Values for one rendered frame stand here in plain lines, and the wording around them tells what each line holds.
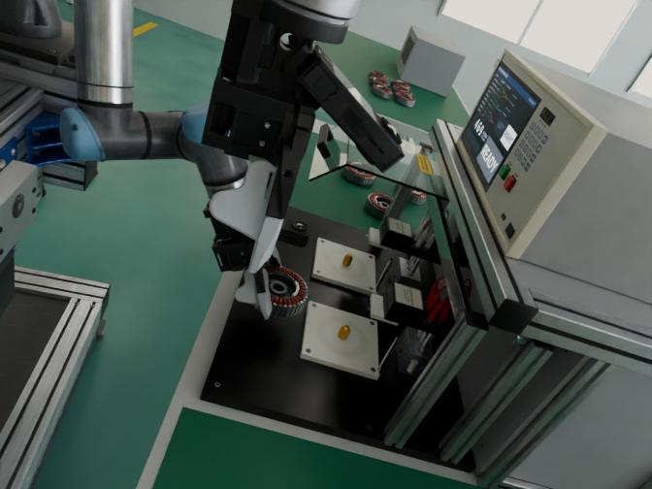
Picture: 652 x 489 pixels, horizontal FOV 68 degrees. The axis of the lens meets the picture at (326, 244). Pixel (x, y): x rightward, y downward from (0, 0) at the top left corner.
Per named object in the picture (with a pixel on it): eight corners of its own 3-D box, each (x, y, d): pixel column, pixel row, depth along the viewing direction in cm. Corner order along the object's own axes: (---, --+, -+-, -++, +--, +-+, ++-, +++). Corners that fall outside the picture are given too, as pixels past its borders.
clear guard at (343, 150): (308, 180, 92) (317, 152, 89) (317, 135, 112) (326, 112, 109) (464, 234, 96) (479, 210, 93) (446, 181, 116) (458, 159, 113)
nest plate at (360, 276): (310, 277, 108) (312, 273, 107) (316, 241, 120) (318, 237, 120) (374, 297, 110) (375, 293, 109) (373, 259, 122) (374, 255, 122)
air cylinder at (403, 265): (391, 292, 113) (401, 275, 111) (390, 273, 120) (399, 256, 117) (411, 299, 114) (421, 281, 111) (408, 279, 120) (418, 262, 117)
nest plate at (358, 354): (299, 358, 88) (301, 353, 87) (307, 304, 100) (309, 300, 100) (376, 380, 90) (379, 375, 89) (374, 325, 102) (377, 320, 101)
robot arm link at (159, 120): (126, 106, 79) (155, 113, 71) (190, 109, 86) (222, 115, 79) (128, 155, 81) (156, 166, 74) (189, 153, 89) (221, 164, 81)
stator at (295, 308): (239, 308, 85) (244, 293, 83) (251, 270, 94) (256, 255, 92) (299, 327, 86) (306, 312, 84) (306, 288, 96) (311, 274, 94)
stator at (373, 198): (397, 209, 155) (402, 199, 153) (399, 226, 145) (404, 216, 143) (364, 197, 153) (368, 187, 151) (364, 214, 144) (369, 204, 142)
